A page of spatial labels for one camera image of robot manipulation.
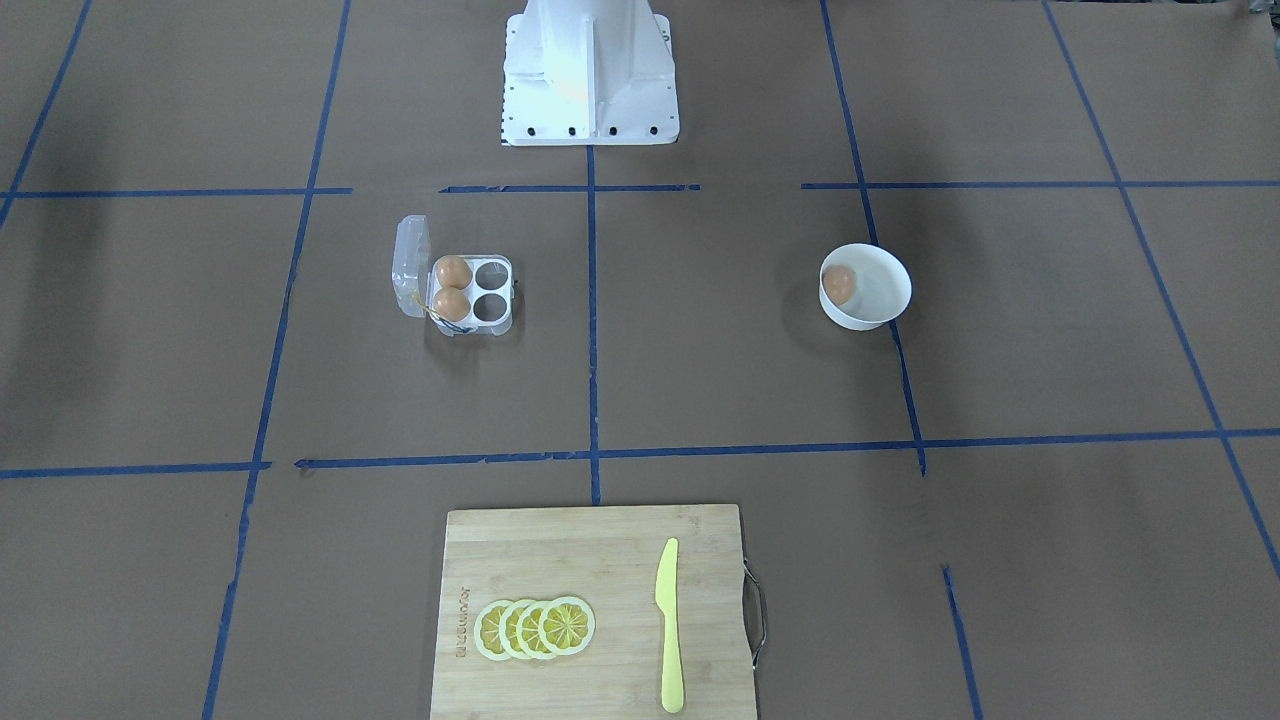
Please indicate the clear plastic egg box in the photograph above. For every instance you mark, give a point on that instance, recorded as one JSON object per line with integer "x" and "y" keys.
{"x": 492, "y": 293}

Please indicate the brown egg from bowl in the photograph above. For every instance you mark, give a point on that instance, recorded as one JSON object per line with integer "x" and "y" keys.
{"x": 839, "y": 283}

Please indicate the white bowl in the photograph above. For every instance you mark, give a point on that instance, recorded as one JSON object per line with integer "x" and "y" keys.
{"x": 885, "y": 287}

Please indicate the brown egg in box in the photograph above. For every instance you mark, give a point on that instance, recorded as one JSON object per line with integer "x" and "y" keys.
{"x": 451, "y": 305}
{"x": 453, "y": 271}

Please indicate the bamboo cutting board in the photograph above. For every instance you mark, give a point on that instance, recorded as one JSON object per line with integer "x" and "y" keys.
{"x": 608, "y": 556}

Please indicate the yellow plastic knife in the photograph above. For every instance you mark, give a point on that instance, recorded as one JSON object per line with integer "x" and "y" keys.
{"x": 671, "y": 687}

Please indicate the lemon slice three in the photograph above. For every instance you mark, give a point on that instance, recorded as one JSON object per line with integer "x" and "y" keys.
{"x": 508, "y": 624}

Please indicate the lemon slice two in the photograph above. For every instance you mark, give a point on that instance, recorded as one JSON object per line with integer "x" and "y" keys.
{"x": 528, "y": 634}

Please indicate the lemon slice four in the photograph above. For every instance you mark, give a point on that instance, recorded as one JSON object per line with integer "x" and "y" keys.
{"x": 489, "y": 631}

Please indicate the white camera mast pedestal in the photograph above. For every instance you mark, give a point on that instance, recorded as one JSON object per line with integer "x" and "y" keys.
{"x": 579, "y": 73}

